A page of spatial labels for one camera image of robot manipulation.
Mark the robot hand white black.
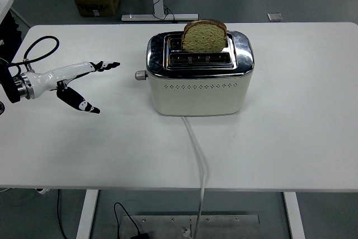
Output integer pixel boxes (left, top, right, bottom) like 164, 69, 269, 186
27, 60, 121, 115

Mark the brown bread slice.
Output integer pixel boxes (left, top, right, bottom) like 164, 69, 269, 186
181, 19, 228, 54

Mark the black adapter cable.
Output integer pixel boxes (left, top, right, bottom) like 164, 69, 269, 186
113, 201, 140, 236

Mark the brown cardboard box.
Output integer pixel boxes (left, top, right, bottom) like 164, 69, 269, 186
74, 0, 121, 17

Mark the white table leg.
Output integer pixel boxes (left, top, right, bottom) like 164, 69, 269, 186
75, 189, 99, 239
282, 191, 306, 239

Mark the white toaster power cord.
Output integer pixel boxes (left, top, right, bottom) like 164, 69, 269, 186
181, 115, 209, 239

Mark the cream and chrome toaster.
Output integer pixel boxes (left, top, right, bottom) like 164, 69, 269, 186
134, 30, 255, 116

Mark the thin black hanging cable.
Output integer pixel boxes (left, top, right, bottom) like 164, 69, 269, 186
56, 189, 69, 239

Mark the dark equipment beside table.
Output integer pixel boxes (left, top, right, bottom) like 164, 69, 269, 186
0, 12, 23, 65

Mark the grey metal plate with screws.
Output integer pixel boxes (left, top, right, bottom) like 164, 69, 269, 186
123, 214, 260, 239

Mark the white side table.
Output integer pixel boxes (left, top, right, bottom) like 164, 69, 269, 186
0, 0, 30, 27

